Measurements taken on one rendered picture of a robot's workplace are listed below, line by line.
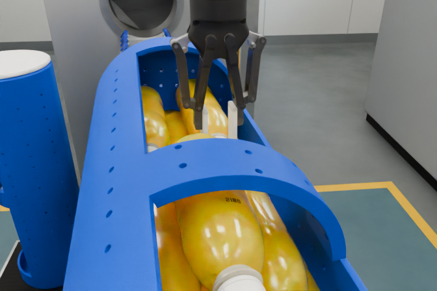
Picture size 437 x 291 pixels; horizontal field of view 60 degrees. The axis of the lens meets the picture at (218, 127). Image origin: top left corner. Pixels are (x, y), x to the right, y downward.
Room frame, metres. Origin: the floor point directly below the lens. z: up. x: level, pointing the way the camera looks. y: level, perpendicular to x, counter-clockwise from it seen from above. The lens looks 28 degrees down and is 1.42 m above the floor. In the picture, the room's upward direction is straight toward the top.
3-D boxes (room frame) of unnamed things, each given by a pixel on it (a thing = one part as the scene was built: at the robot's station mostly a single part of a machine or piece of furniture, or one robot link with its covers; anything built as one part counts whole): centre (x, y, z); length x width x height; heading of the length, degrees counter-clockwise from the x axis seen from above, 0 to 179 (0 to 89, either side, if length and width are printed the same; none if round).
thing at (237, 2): (0.52, 0.00, 1.30); 0.08 x 0.07 x 0.09; 102
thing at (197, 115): (0.51, 0.04, 1.17); 0.03 x 0.01 x 0.05; 102
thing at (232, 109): (0.52, -0.02, 1.14); 0.03 x 0.01 x 0.07; 12
